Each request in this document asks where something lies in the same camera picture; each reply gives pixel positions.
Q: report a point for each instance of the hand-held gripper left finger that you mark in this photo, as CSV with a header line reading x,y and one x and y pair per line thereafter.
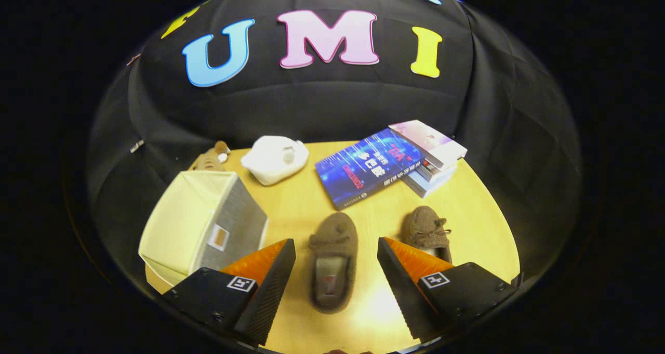
x,y
267,291

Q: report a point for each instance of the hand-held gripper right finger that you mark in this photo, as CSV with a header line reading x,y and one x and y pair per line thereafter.
x,y
402,291

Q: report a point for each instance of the brown fuzzy slipper shoe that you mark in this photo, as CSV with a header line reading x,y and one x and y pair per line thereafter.
x,y
332,234
423,226

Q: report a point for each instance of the grey fabric storage box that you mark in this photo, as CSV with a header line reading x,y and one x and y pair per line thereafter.
x,y
176,229

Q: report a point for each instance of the light blue book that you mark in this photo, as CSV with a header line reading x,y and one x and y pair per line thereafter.
x,y
426,186

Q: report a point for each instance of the white book with red spine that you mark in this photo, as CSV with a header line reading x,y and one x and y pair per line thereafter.
x,y
436,171

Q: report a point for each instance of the blue paperback book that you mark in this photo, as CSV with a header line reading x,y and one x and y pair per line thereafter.
x,y
363,169

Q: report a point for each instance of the white plush toy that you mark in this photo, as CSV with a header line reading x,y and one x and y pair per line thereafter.
x,y
273,161

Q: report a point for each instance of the brown plush toy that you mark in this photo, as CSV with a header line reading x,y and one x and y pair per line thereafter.
x,y
210,160

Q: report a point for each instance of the pink and white book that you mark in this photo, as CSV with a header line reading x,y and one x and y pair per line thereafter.
x,y
431,141

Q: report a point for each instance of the black backdrop cloth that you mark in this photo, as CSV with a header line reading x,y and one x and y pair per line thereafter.
x,y
311,104

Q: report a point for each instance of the white clip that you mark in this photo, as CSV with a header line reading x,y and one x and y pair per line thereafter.
x,y
136,146

